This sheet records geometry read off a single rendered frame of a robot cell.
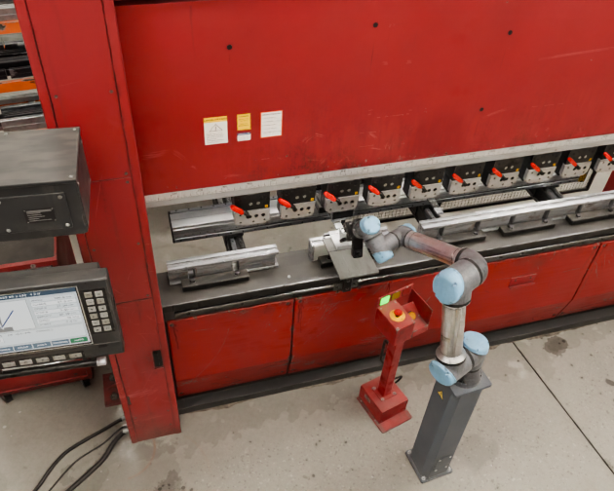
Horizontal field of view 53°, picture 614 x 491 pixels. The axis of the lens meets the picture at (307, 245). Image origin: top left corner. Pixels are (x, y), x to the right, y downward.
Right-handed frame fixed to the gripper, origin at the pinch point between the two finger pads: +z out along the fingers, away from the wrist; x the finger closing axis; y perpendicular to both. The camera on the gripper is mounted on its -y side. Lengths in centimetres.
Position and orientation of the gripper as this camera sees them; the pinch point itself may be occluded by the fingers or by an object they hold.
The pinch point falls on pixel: (347, 241)
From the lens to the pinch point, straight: 279.9
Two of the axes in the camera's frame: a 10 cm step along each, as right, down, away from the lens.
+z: -2.2, 1.3, 9.7
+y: -1.8, -9.8, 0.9
